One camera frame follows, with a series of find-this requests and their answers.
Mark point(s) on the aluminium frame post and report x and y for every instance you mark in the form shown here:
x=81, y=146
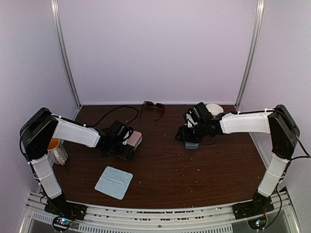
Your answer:
x=63, y=51
x=252, y=51

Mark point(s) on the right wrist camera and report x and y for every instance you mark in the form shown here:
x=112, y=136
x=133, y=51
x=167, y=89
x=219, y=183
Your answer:
x=190, y=122

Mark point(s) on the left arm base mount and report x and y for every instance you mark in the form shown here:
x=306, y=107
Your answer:
x=66, y=217

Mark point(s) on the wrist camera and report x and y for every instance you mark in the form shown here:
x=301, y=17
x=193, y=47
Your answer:
x=128, y=135
x=190, y=122

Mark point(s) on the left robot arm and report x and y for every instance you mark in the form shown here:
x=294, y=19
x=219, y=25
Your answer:
x=44, y=130

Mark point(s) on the patterned mug orange inside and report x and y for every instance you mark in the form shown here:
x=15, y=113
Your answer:
x=57, y=151

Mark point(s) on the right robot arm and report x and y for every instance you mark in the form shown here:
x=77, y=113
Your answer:
x=210, y=120

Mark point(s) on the left light blue cloth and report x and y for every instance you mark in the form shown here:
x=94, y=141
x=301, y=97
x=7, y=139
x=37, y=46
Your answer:
x=114, y=182

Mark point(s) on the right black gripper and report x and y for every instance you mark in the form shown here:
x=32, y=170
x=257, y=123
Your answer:
x=184, y=135

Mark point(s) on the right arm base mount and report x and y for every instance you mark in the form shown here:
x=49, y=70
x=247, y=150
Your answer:
x=250, y=211

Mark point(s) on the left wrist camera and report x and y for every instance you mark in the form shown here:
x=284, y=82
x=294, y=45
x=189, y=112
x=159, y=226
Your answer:
x=128, y=135

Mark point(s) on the aluminium front rail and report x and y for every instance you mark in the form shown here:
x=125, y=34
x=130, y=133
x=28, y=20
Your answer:
x=209, y=219

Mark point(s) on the left aluminium frame post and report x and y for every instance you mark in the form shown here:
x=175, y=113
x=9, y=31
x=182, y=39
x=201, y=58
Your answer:
x=63, y=51

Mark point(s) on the right aluminium frame post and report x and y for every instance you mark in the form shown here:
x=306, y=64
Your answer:
x=252, y=51

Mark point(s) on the dark sunglasses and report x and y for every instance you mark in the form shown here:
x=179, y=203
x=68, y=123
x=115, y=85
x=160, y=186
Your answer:
x=155, y=107

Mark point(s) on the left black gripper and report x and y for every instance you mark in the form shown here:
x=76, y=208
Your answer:
x=127, y=154

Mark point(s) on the pink glasses case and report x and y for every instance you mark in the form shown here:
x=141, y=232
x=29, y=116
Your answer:
x=135, y=139

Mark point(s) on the grey-blue glasses case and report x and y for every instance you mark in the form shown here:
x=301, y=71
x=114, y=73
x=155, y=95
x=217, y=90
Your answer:
x=191, y=145

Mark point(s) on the white ceramic bowl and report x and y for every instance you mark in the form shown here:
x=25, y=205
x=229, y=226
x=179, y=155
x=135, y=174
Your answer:
x=214, y=109

